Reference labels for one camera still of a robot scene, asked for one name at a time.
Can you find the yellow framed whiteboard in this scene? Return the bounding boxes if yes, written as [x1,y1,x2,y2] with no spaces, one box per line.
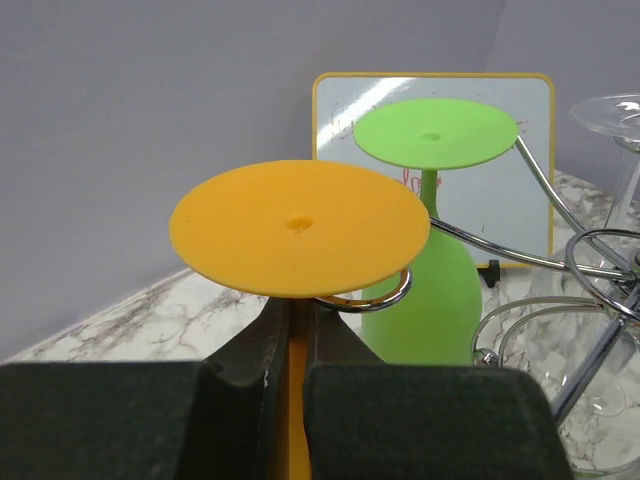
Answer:
[312,72,555,256]

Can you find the chrome wine glass rack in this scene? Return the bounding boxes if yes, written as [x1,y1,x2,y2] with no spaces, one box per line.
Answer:
[312,134,640,426]

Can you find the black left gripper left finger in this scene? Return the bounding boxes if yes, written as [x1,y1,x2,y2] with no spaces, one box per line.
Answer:
[1,299,290,479]

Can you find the green wine glass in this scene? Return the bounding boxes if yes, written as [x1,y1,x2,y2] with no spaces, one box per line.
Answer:
[354,98,519,365]

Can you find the orange wine glass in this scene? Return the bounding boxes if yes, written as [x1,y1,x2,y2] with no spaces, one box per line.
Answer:
[169,160,430,479]

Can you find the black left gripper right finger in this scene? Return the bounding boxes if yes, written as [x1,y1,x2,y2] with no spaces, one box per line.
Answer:
[303,308,573,479]

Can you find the clear wine glass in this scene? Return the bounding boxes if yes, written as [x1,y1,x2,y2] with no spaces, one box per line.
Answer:
[524,93,640,476]

